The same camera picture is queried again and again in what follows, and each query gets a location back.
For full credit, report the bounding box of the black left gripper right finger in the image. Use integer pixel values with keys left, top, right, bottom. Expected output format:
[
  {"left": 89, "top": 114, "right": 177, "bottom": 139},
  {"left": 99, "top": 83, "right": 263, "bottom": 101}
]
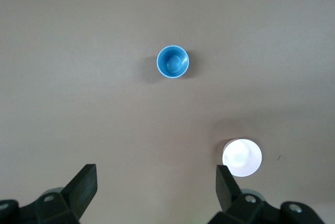
[{"left": 209, "top": 164, "right": 283, "bottom": 224}]

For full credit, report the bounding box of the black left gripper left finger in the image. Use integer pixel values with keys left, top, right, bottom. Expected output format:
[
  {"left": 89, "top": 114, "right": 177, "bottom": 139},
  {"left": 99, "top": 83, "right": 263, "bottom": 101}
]
[{"left": 18, "top": 163, "right": 99, "bottom": 224}]

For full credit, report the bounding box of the blue plastic cup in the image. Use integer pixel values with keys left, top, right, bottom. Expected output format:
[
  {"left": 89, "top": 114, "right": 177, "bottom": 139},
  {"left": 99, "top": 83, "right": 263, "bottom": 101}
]
[{"left": 156, "top": 45, "right": 190, "bottom": 79}]

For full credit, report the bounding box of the brown table cover sheet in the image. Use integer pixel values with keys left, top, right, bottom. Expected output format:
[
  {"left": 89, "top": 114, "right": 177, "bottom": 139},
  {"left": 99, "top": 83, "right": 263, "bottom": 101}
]
[{"left": 0, "top": 0, "right": 335, "bottom": 224}]

